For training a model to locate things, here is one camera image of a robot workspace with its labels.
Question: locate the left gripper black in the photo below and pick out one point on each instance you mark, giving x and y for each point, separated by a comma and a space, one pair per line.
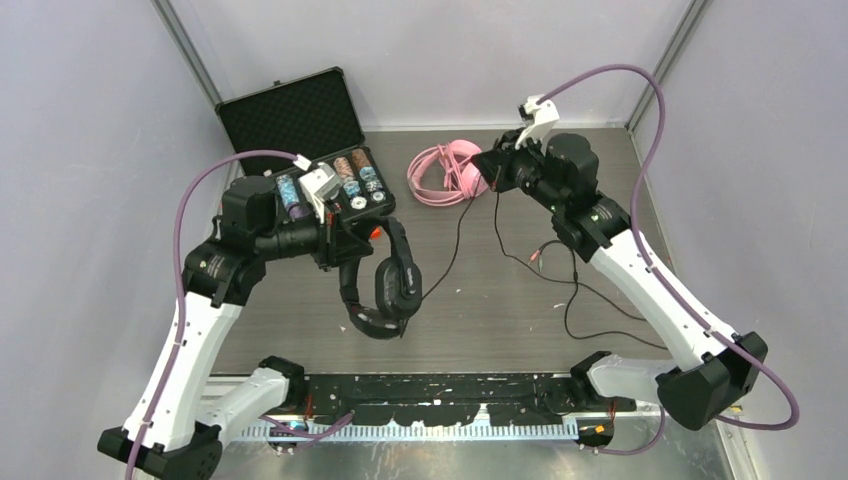
340, 243

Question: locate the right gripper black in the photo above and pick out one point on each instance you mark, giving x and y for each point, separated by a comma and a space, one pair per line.
496, 165

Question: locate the pink headphones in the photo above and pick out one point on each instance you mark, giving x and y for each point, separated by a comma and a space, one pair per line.
461, 180

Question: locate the black headphones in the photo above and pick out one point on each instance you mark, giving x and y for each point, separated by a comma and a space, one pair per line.
397, 283

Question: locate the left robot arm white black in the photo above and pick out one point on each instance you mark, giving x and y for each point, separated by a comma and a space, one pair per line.
169, 435

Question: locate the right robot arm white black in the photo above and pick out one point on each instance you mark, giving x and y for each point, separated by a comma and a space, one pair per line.
707, 371

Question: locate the black poker chip case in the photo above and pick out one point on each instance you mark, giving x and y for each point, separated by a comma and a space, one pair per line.
313, 116

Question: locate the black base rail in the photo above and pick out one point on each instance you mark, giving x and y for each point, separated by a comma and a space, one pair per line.
442, 400

